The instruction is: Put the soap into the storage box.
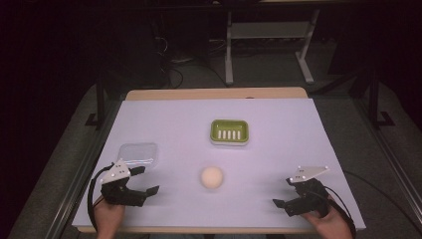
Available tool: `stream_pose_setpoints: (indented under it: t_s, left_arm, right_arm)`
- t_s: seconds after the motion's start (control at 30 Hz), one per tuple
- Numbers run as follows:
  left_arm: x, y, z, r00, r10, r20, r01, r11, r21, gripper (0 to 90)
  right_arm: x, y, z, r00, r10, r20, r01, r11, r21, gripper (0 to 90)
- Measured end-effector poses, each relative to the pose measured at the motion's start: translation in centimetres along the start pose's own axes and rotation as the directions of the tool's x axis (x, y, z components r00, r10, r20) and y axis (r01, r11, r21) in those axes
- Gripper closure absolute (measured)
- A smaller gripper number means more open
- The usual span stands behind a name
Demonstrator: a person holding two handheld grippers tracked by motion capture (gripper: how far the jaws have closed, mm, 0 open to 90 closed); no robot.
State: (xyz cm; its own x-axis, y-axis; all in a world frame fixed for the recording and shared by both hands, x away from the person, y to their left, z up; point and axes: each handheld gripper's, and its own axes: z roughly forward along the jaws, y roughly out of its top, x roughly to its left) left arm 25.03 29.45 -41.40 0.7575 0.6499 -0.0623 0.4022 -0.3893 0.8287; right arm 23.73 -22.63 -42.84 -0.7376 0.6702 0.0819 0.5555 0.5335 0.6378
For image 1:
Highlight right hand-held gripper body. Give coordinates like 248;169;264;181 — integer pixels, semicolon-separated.
285;165;331;219

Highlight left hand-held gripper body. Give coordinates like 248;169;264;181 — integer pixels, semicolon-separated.
100;158;147;208

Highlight person's left hand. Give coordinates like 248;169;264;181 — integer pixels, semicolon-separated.
93;197;126;239

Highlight person's right hand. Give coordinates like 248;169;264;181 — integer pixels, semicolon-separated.
301;198;353;239

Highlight clear plastic box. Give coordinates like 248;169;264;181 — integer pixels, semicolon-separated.
116;141;160;169

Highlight round peach soap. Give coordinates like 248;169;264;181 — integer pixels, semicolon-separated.
199;165;225;190

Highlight white table cover sheet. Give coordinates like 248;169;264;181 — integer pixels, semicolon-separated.
71;97;367;231

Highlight black metal stand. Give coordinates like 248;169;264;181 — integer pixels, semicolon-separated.
347;68;396;130
85;77;111;129

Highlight green soap dish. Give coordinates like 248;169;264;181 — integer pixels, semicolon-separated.
209;119;251;146

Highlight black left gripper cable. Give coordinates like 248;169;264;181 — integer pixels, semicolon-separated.
87;163;115;233

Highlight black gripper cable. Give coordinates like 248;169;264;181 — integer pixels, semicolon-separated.
321;184;358;239
87;163;115;233

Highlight aluminium rail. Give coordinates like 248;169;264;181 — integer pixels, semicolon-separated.
350;99;422;218
48;99;124;239

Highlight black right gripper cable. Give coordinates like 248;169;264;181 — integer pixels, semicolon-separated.
321;184;358;239

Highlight thin black floor cable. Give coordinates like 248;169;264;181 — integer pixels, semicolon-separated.
342;169;422;235

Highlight black floor cables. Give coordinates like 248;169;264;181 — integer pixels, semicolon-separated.
153;34;231;90

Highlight white metal desk frame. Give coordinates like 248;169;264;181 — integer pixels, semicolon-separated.
224;8;321;86

